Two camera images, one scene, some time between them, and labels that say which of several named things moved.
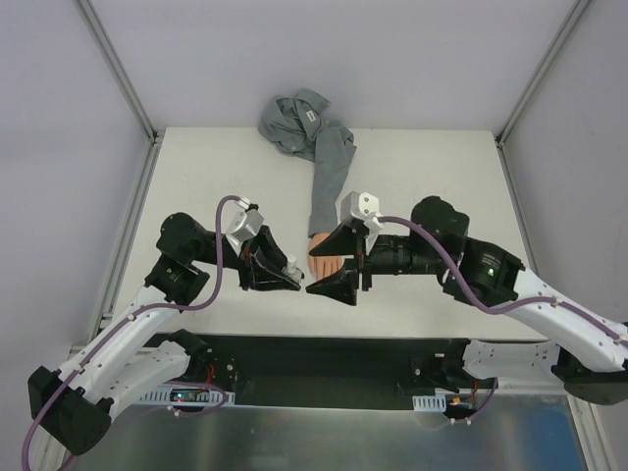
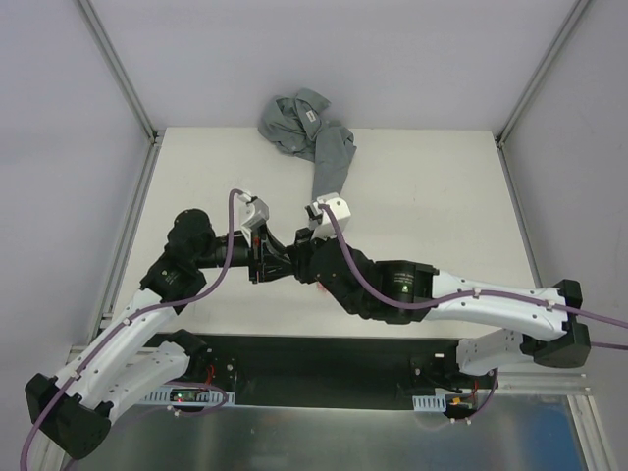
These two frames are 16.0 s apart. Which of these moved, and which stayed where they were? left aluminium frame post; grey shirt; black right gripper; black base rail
Moved: black right gripper
Stayed: black base rail; left aluminium frame post; grey shirt
